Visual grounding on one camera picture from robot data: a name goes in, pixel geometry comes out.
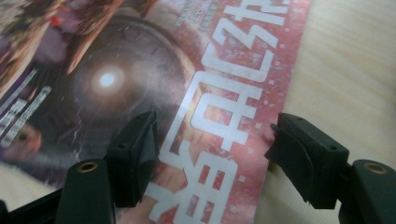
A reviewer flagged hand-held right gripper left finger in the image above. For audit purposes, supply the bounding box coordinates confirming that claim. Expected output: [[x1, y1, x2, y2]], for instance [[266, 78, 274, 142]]
[[104, 110, 161, 209]]

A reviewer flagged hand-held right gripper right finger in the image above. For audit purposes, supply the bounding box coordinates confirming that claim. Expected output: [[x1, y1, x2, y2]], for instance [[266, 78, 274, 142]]
[[263, 112, 350, 210]]

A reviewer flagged glossy magazine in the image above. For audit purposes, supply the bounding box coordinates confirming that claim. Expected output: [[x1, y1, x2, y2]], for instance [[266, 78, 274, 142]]
[[0, 0, 312, 224]]

